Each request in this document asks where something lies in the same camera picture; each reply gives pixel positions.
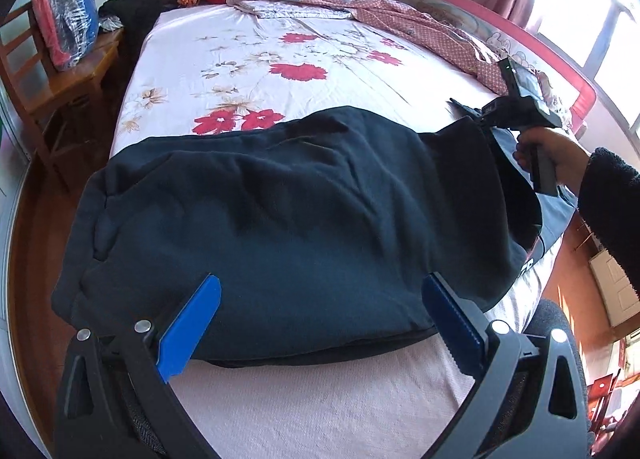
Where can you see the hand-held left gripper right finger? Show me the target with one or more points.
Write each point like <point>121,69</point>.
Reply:
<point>450,321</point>

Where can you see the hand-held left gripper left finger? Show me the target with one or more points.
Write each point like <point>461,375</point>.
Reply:
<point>192,319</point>

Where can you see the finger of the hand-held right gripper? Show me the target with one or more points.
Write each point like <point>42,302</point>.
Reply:
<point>465,108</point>

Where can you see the dark navy pants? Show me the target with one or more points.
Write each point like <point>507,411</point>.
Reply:
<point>300,234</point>

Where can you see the person's right forearm dark sleeve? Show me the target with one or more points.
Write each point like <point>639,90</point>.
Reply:
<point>612,209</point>

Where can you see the person's right hand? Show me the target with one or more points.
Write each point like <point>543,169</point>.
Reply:
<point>550,154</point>

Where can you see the pink dotted quilt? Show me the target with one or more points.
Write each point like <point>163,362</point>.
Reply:
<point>400,14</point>

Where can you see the floral white bed sheet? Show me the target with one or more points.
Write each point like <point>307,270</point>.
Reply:
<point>280,89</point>

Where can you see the wooden chair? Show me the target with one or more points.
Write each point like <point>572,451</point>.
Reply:
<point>55,84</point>

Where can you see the black clothes pile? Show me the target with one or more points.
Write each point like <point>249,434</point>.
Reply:
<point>132,21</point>

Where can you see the plastic bag of clothes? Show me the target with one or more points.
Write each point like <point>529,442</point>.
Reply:
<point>67,19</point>

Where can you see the pink bed guard rail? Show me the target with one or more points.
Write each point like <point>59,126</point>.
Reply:
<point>505,39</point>

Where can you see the window frame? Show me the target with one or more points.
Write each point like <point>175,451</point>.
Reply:
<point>607,34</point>

